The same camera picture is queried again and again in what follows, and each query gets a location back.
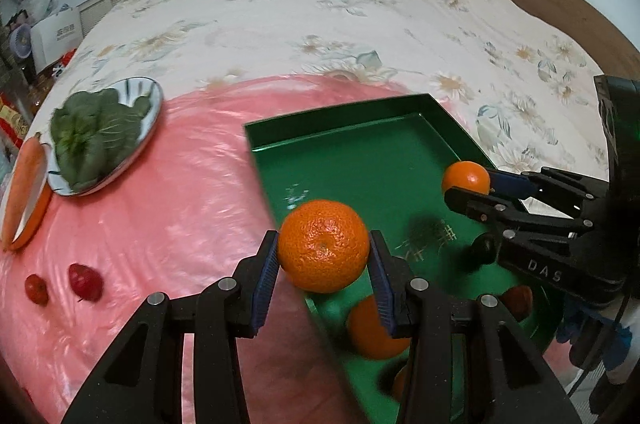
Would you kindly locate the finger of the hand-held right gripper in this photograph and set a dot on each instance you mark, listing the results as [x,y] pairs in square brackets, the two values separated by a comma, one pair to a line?
[495,209]
[515,185]

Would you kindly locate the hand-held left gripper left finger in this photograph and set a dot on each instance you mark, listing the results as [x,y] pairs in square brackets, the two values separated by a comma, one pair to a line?
[267,279]

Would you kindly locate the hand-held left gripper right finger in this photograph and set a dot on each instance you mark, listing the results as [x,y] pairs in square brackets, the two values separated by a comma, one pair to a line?
[382,289]

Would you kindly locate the orange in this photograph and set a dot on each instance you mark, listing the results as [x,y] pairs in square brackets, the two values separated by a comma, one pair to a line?
[398,381]
[466,176]
[324,246]
[372,326]

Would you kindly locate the dark purple plum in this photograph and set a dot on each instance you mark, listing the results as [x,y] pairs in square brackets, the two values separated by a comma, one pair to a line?
[482,249]

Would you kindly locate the small red apple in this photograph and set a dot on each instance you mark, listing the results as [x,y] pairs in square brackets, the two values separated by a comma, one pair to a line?
[517,301]
[36,289]
[85,282]

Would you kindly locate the green rectangular tray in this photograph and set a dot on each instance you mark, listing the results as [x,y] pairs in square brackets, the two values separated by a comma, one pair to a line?
[360,163]

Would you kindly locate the person's right hand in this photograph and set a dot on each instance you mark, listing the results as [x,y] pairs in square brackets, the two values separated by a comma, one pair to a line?
[592,334]

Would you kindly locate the pink plastic sheet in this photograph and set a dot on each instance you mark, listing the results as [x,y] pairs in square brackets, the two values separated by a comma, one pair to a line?
[175,224]

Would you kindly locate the white plate with striped rim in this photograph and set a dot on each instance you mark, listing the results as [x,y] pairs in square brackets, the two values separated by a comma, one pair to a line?
[145,123]

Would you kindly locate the green leafy vegetable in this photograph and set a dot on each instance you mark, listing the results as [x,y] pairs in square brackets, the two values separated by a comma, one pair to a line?
[92,138]

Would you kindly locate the white plate with orange rim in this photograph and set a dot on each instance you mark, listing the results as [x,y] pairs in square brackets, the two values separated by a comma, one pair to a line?
[36,216]

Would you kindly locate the carrot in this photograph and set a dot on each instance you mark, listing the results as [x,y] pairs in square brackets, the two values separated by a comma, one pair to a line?
[25,184]

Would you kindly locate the white paper bag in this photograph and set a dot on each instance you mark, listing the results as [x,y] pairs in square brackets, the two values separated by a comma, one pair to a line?
[55,36]

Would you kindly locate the small purple fan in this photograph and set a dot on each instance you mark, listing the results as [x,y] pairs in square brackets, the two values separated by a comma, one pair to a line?
[21,39]

